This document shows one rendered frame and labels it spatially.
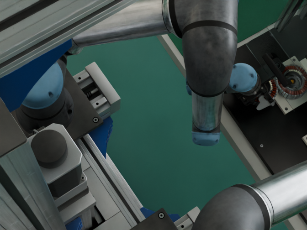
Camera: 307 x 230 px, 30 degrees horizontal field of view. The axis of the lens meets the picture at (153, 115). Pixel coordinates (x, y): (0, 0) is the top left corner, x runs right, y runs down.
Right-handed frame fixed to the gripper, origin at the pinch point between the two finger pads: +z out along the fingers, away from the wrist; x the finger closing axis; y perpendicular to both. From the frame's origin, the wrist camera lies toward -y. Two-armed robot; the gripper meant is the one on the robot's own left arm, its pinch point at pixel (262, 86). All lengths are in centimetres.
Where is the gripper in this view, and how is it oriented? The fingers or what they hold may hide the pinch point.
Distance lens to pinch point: 188.2
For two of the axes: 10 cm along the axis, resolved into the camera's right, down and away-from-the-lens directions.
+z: 3.0, 0.7, 9.5
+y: -7.9, 5.8, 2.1
